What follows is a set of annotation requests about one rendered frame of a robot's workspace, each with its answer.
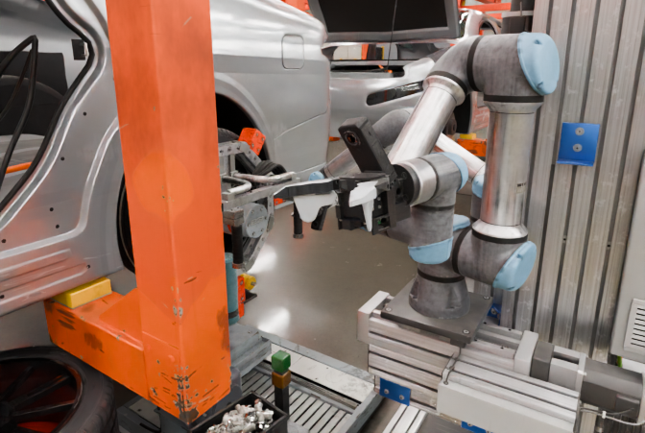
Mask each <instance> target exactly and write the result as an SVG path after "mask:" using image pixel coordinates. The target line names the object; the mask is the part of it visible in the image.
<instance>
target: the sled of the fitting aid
mask: <svg viewBox="0 0 645 433"><path fill-rule="evenodd" d="M270 354H272V342H271V339H269V338H266V337H264V336H261V335H259V340H258V341H257V342H255V343H254V344H253V345H251V346H250V347H248V348H247V349H245V350H244V351H242V352H241V353H239V354H238V355H237V356H235V357H234V358H232V359H231V360H230V364H231V366H234V367H236V368H237V369H238V370H239V371H240V373H241V374H242V375H241V377H242V376H243V375H244V374H245V373H247V372H248V371H250V370H251V369H252V368H253V367H255V366H256V365H257V364H259V363H260V362H261V361H263V360H264V359H265V358H266V357H268V356H269V355H270Z"/></svg>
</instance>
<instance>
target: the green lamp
mask: <svg viewBox="0 0 645 433"><path fill-rule="evenodd" d="M271 361H272V369H274V370H276V371H278V372H280V373H284V372H285V371H286V370H287V369H288V368H289V367H291V354H290V353H288V352H285V351H283V350H281V349H280V350H279V351H277V352H276V353H275V354H273V355H272V357H271Z"/></svg>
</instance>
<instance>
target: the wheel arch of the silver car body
mask: <svg viewBox="0 0 645 433"><path fill-rule="evenodd" d="M215 98H216V115H217V128H222V129H226V130H229V131H231V132H234V133H236V134H237V135H239V136H240V134H241V132H242V130H243V128H251V129H258V130H259V131H260V132H261V133H263V131H262V129H261V128H260V126H259V124H258V122H257V121H256V119H255V118H254V116H253V115H252V114H251V112H250V111H249V110H248V109H247V108H246V107H245V106H244V105H243V104H242V103H240V102H239V101H238V100H237V99H235V98H233V97H232V96H230V95H228V94H226V93H224V92H222V91H218V90H215ZM263 134H264V133H263ZM258 157H259V158H260V159H261V160H262V161H263V160H265V161H266V160H271V161H273V159H272V155H271V151H270V148H269V145H268V142H267V140H266V138H265V140H264V143H263V145H262V148H261V150H260V153H259V155H258ZM123 174H124V167H123V170H122V174H121V177H120V180H119V185H118V190H117V196H116V203H115V215H114V227H115V241H116V248H117V252H118V256H119V260H120V263H121V266H122V271H123V270H124V264H123V261H122V258H121V254H120V251H119V246H118V238H117V205H118V196H119V190H120V185H121V181H122V178H123Z"/></svg>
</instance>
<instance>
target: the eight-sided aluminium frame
mask: <svg viewBox="0 0 645 433"><path fill-rule="evenodd" d="M218 148H219V156H229V155H230V154H235V155H237V156H238V157H239V158H240V160H241V161H242V162H243V163H244V164H245V165H246V166H247V167H248V169H249V170H250V171H251V172H253V171H254V169H255V167H256V166H257V164H258V163H259V162H260V161H262V160H261V159H260V158H259V157H258V155H257V154H256V153H255V152H254V151H253V150H251V149H250V145H248V143H247V142H245V141H236V140H233V141H229V142H223V143H218ZM270 184H273V183H272V182H271V183H262V182H260V185H258V186H256V189H258V188H261V187H264V186H267V185H270ZM257 203H258V204H262V205H264V206H265V207H266V209H267V212H268V225H267V227H266V229H265V231H264V232H263V233H262V234H261V235H260V236H259V237H257V238H249V239H248V241H247V242H246V244H245V246H244V248H243V252H244V253H243V255H244V261H245V267H244V268H242V269H237V276H240V275H242V274H243V273H245V272H248V271H249V270H251V268H252V266H253V265H254V264H255V263H254V262H255V260H256V258H257V256H258V255H259V253H260V251H261V249H262V247H263V245H264V243H265V241H266V239H267V237H268V235H269V233H270V231H271V229H273V225H274V223H275V222H274V220H275V217H274V195H271V196H268V197H265V198H262V199H259V200H257Z"/></svg>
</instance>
